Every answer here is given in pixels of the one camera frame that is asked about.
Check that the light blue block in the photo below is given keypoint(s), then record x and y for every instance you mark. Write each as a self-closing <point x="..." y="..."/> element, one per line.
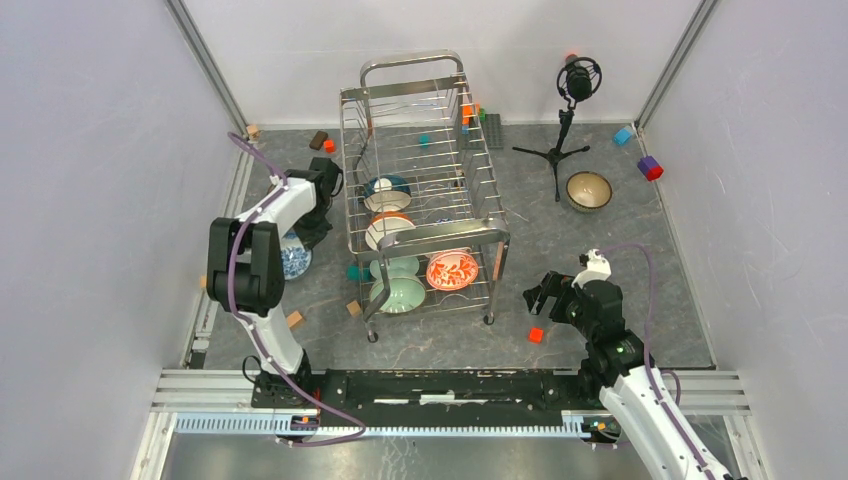
<point x="623" y="135"/>

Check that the dark bowl with lattice band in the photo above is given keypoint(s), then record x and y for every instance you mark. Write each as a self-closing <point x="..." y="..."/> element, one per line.
<point x="588" y="191"/>

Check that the brown block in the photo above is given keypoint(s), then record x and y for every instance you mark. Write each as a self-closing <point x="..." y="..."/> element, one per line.
<point x="318" y="140"/>

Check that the celadon green rear bowl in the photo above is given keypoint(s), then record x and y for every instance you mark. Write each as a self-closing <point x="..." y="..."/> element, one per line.
<point x="408" y="265"/>

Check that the small wooden cube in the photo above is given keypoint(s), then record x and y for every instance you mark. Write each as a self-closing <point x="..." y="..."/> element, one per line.
<point x="354" y="308"/>

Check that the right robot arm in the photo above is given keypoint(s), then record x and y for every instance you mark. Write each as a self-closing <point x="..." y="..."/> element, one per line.
<point x="619" y="373"/>

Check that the grey building baseplate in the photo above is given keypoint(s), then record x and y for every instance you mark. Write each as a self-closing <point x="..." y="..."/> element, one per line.
<point x="493" y="131"/>

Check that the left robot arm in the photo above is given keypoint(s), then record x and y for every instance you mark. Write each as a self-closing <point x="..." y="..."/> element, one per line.
<point x="245" y="273"/>

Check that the red cube block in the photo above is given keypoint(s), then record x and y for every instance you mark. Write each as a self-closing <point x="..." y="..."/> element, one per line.
<point x="536" y="335"/>

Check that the long wooden block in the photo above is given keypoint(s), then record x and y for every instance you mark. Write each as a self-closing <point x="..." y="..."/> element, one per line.
<point x="294" y="320"/>

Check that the white bowl with orange rim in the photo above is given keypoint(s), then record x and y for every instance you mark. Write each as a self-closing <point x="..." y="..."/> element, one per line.
<point x="384" y="224"/>

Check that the purple and red block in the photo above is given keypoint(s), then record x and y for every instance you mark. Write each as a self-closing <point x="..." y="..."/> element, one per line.
<point x="650" y="168"/>

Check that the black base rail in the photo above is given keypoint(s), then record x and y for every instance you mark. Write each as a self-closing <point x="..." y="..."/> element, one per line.
<point x="439" y="399"/>

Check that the celadon green front bowl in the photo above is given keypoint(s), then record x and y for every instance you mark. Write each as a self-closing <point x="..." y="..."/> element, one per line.
<point x="406" y="294"/>

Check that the celadon green bowl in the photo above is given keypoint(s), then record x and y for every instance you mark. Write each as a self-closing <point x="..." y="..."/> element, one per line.
<point x="408" y="265"/>
<point x="406" y="294"/>

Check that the black microphone on tripod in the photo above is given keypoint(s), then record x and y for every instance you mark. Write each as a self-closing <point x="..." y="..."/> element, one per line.
<point x="577" y="81"/>

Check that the steel two-tier dish rack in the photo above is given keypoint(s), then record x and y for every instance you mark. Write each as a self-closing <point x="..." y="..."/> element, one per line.
<point x="456" y="203"/>

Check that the orange arch block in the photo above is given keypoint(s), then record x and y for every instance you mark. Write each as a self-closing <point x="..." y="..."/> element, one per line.
<point x="470" y="114"/>

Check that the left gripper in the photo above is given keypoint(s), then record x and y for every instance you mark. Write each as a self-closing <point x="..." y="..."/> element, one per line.
<point x="311" y="237"/>

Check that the red white patterned bowl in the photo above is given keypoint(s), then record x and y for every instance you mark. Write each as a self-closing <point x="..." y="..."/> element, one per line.
<point x="452" y="270"/>

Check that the white blue floral bowl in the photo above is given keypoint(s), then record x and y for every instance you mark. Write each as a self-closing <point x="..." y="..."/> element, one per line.
<point x="296" y="258"/>

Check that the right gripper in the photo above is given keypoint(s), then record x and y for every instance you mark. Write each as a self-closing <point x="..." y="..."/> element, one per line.
<point x="554" y="285"/>

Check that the blue rimmed small bowl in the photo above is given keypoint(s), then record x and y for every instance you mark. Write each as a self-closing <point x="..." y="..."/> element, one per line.
<point x="387" y="193"/>

